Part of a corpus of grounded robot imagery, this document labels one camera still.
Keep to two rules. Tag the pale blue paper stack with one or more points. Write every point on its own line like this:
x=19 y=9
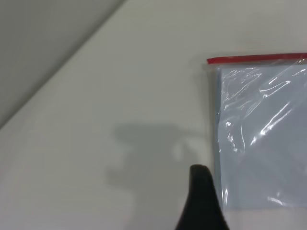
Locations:
x=268 y=167

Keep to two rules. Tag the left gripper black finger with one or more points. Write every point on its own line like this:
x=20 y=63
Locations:
x=200 y=203

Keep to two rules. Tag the clear plastic red-zip bag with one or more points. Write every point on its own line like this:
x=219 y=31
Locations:
x=263 y=143

